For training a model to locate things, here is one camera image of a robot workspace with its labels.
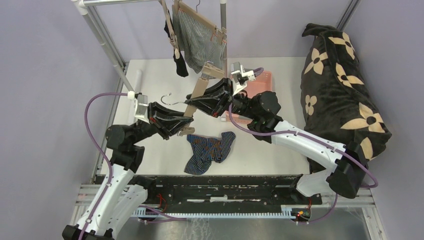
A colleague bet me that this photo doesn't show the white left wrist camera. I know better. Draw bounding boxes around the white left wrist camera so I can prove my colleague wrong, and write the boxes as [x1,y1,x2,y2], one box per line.
[127,91,150,124]

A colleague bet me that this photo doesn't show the black underwear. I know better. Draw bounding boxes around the black underwear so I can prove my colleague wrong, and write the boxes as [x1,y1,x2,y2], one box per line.
[164,19,189,78]

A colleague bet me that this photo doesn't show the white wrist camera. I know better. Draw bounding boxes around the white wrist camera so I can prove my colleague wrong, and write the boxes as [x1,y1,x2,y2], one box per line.
[230,62,256,96]
[127,91,150,124]

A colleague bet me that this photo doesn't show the aluminium frame rail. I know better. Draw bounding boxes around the aluminium frame rail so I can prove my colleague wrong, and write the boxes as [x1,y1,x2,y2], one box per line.
[336,0,361,31]

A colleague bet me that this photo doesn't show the grey striped boxer shorts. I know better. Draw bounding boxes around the grey striped boxer shorts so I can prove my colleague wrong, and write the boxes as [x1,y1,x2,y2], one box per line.
[172,9,227,74]

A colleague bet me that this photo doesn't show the navy striped underwear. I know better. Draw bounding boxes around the navy striped underwear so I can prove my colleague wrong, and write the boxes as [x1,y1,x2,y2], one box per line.
[184,131,236,176]

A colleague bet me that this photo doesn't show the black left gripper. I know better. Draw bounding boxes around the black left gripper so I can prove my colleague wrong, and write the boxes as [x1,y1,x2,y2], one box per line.
[130,101,195,145]

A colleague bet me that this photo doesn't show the black floral blanket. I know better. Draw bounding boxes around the black floral blanket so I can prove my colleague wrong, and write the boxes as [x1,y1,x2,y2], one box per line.
[300,23,392,161]

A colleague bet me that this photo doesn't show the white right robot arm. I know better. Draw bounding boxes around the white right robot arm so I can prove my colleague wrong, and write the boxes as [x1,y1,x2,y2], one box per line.
[182,78,369,204]

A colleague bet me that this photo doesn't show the wooden clip hanger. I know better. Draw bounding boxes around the wooden clip hanger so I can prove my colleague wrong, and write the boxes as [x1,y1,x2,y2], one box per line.
[158,0,181,59]
[173,0,227,43]
[160,61,226,137]

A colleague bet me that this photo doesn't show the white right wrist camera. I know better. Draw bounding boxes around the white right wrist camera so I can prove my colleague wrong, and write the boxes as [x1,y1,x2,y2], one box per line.
[230,62,256,96]

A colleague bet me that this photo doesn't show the pink plastic basket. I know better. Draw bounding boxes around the pink plastic basket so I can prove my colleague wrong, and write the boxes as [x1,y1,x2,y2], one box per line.
[220,67,273,125]

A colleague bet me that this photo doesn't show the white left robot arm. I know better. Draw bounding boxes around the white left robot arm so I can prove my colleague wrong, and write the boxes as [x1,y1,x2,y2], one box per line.
[62,102,194,240]

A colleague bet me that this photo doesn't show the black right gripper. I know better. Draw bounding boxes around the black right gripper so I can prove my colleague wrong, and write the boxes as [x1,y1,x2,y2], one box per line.
[186,77,258,120]

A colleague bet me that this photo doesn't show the silver clothes rack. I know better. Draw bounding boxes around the silver clothes rack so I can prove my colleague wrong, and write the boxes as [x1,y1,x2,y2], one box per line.
[70,0,229,123]

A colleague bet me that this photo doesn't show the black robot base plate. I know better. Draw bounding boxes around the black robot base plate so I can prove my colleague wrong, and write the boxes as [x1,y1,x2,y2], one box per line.
[144,175,323,215]

